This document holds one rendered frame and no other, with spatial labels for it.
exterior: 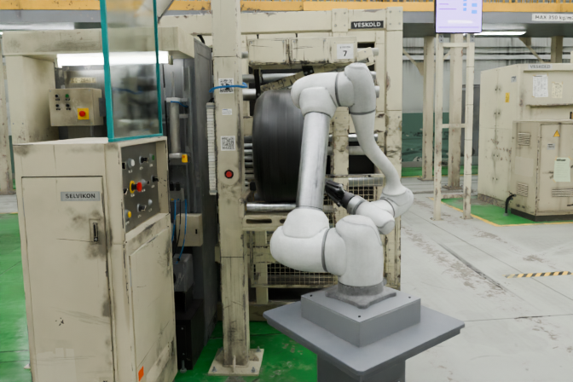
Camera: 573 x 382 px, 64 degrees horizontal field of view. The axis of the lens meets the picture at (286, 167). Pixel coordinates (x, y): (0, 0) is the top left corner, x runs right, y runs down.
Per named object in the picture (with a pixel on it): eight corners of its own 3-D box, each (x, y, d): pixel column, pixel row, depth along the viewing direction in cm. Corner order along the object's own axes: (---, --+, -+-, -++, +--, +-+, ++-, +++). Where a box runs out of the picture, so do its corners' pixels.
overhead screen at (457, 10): (435, 33, 561) (436, -14, 555) (433, 33, 566) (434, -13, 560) (482, 33, 567) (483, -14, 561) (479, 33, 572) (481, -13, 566)
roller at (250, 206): (245, 200, 236) (245, 209, 237) (244, 204, 232) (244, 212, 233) (314, 200, 234) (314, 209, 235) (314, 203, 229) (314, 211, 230)
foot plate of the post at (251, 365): (207, 375, 244) (207, 368, 243) (218, 350, 270) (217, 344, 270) (258, 376, 242) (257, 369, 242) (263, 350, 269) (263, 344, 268)
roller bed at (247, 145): (231, 192, 279) (229, 143, 276) (235, 188, 294) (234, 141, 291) (263, 192, 278) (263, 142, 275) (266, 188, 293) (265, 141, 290)
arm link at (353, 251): (379, 289, 149) (377, 222, 147) (324, 284, 156) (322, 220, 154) (387, 274, 164) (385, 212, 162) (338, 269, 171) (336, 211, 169)
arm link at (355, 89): (379, 104, 183) (346, 106, 189) (375, 58, 177) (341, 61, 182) (373, 113, 172) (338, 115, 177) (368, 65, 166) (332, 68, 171)
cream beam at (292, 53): (247, 66, 257) (247, 38, 256) (253, 70, 282) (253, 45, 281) (357, 62, 253) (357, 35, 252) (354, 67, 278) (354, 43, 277)
